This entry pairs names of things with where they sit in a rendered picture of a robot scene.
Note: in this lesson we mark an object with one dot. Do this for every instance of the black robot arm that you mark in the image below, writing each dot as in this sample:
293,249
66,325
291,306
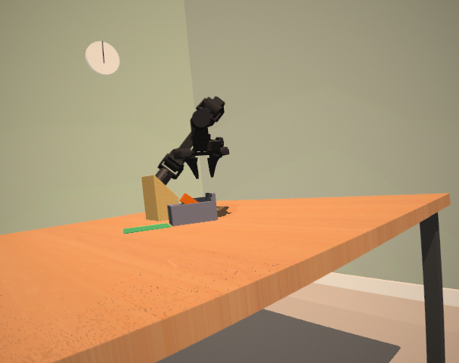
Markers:
208,112

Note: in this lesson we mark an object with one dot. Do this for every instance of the orange l-shaped part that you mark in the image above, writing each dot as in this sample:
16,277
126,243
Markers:
186,199

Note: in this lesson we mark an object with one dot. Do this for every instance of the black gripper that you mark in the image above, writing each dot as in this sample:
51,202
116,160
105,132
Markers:
191,160

